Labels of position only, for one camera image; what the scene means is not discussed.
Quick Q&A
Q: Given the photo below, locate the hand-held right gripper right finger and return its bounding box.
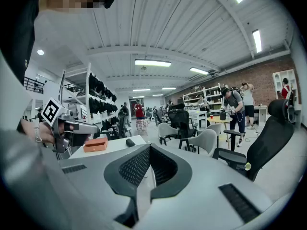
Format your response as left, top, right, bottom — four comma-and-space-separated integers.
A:
149, 143, 193, 203

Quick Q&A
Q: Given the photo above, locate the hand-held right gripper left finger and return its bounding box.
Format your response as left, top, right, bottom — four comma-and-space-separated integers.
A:
104, 143, 151, 227

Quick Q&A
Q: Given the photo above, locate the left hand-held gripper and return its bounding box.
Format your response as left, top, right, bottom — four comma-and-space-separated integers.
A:
40, 97, 101, 153

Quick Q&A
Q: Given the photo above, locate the person's left forearm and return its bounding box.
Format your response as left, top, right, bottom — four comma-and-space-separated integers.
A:
16, 118, 40, 142

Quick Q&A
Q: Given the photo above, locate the person's left hand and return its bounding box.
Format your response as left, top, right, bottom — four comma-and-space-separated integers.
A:
38, 121, 56, 145

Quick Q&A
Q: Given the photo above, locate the orange cardboard box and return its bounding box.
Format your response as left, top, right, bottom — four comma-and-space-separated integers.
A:
83, 137, 109, 153

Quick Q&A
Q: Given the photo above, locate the black mesh office chair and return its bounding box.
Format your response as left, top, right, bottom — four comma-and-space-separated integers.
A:
213, 99, 296, 182
116, 110, 133, 140
167, 103, 194, 140

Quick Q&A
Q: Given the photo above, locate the grey shell chair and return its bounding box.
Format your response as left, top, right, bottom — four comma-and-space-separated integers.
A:
178, 128, 218, 156
157, 122, 180, 146
205, 123, 223, 148

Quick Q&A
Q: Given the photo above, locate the row of black bags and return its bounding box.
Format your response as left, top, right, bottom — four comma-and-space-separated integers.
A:
88, 72, 120, 132

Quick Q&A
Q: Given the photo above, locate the checkered cloth table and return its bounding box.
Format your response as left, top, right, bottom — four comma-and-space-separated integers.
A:
135, 118, 150, 132

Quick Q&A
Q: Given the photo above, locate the white metal shelf rack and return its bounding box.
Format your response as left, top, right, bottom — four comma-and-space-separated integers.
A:
59, 62, 118, 141

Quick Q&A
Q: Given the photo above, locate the white desk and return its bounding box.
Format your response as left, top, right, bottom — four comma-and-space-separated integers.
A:
188, 110, 208, 129

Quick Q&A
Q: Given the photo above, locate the white wrist band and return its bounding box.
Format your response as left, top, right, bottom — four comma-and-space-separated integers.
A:
33, 126, 43, 143

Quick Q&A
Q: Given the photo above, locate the round wooden table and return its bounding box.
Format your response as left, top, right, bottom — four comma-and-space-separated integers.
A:
207, 115, 234, 150

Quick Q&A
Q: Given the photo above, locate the black balcony railing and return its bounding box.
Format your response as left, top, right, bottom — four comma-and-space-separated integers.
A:
23, 76, 46, 95

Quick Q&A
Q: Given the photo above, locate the white open shelf unit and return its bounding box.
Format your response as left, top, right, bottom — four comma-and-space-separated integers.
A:
182, 83, 229, 112

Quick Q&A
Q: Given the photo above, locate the person's black shirt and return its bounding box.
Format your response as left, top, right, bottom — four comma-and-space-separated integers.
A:
0, 0, 48, 87

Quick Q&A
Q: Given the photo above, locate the white arched cabinet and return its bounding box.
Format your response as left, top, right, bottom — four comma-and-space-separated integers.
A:
272, 69, 303, 112

